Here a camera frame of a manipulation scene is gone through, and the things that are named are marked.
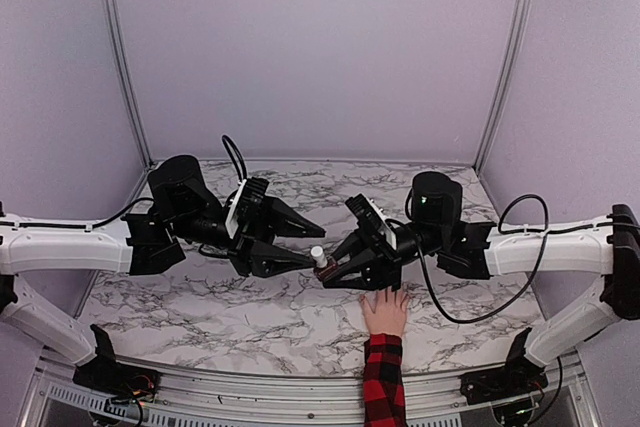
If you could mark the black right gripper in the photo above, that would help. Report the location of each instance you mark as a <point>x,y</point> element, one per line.
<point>381,264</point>

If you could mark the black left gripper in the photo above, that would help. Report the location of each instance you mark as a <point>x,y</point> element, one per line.
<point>253,249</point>

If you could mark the red nail polish bottle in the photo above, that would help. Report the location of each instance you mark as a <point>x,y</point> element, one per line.
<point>326,272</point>

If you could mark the white nail polish cap brush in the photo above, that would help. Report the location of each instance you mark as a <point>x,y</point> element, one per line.
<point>318,255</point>

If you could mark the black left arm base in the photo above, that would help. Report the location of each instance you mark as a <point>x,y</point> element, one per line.
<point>125,383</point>

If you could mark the red black plaid sleeve forearm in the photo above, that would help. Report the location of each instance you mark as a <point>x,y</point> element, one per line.
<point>383,389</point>

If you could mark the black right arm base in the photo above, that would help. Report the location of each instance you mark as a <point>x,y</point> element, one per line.
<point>509,388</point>

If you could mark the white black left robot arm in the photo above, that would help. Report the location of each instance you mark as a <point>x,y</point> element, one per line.
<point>182,210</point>

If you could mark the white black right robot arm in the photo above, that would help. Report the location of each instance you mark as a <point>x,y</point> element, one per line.
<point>606,246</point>

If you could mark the bare human hand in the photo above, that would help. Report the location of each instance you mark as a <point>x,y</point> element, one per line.
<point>386,313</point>

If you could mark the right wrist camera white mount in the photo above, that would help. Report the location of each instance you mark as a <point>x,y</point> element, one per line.
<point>372,228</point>

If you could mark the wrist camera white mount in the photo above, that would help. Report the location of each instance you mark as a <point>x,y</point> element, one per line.
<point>372,228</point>
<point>245,204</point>

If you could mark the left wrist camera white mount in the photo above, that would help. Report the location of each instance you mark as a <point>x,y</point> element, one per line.
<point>245,204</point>

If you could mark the curved aluminium front rail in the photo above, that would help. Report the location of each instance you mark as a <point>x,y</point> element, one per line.
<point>188,397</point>

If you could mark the left aluminium corner post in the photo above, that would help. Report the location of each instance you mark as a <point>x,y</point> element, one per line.
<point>125,81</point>

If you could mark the aluminium corner post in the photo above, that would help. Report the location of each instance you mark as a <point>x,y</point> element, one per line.
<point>125,81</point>
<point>515,39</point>

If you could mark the right aluminium corner post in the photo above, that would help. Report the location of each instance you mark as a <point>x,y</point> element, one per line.
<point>515,39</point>

